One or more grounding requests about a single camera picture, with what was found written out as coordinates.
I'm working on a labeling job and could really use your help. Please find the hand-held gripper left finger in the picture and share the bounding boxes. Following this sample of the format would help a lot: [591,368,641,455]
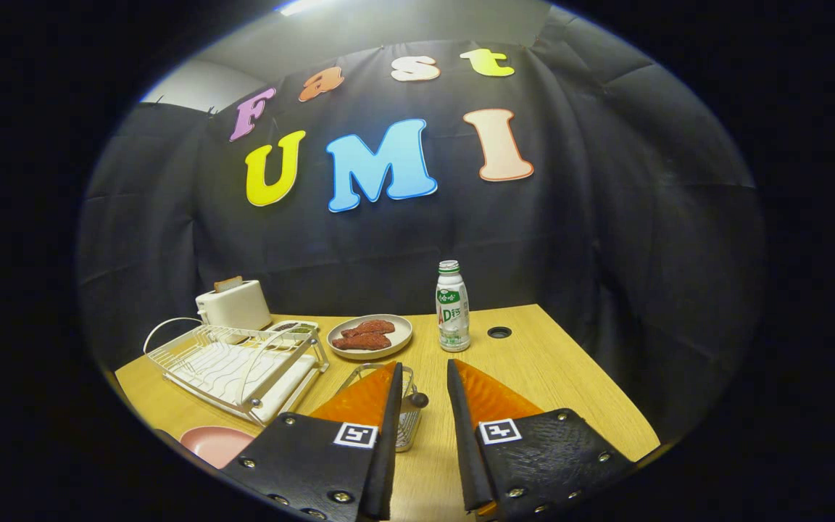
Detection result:
[220,362,405,522]

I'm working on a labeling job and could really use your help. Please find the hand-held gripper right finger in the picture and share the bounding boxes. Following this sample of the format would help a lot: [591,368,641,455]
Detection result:
[446,359,637,521]

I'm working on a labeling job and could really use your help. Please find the metal wire basket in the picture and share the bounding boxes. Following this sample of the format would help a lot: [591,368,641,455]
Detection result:
[336,362,423,452]

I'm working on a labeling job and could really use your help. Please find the white wire dish rack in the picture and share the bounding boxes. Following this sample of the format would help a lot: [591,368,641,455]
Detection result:
[144,317,330,427]

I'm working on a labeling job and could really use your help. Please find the pink plate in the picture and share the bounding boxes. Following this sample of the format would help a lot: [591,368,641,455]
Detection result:
[180,426,256,470]

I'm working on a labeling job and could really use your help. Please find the beige plate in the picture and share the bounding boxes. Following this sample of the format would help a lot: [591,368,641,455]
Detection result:
[326,314,414,361]

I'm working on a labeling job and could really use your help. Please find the red meat piece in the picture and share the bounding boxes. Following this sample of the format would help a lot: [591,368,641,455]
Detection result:
[341,320,396,339]
[331,332,392,352]

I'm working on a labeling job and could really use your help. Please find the white green drink bottle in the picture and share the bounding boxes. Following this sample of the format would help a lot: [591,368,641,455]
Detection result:
[436,260,471,353]

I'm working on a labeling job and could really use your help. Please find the white toaster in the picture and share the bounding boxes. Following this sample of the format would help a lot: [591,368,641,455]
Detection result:
[196,280,273,331]

